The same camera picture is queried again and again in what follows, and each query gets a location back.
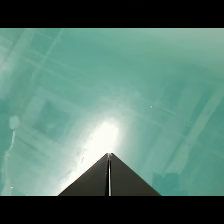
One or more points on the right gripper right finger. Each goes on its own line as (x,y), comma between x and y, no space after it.
(128,181)

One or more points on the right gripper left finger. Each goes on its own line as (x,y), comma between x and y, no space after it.
(93,181)

